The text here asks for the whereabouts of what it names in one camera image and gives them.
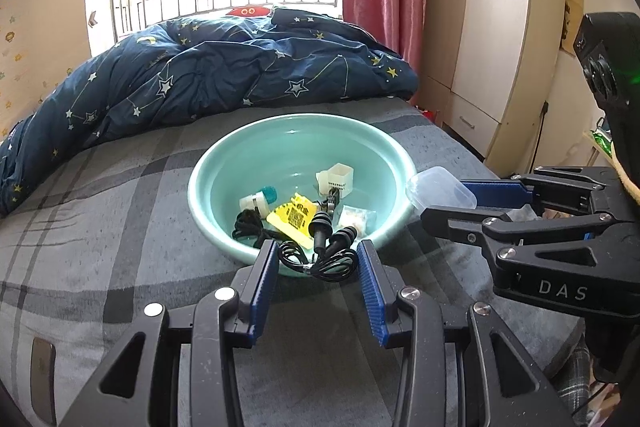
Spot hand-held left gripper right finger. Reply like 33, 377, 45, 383
356, 239, 576, 427

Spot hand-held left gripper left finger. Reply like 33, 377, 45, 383
60, 239, 279, 427

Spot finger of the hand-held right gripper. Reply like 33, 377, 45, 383
421, 205, 621, 248
460, 164, 623, 220

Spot small clear plastic box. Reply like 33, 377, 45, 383
406, 167, 477, 212

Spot clear snack packet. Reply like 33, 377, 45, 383
336, 206, 377, 238

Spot yellow plastic card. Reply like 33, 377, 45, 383
266, 192, 316, 250

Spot black earphones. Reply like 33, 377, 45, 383
277, 212, 361, 282

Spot small white bottle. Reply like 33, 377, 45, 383
239, 192, 266, 214

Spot brown key case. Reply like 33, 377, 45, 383
320, 187, 343, 218

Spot white plastic stand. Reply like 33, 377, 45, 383
316, 163, 353, 200

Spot teal plastic basin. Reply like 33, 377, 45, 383
187, 114, 418, 278

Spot grey plaid cloth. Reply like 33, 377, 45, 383
555, 337, 601, 413

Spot green packet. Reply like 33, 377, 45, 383
590, 129, 613, 158

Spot beige wardrobe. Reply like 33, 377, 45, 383
420, 0, 568, 178

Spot grey plaid bed sheet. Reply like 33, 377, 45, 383
0, 99, 586, 427

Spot navy star-print blanket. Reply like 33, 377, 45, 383
0, 7, 420, 218

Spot smartphone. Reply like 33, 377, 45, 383
31, 338, 57, 425

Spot red plush toy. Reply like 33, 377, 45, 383
225, 6, 273, 18

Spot black wall cable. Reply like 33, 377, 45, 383
525, 102, 548, 178

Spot wall poster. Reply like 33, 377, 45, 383
562, 0, 586, 55

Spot wall stickers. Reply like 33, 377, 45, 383
0, 14, 76, 118

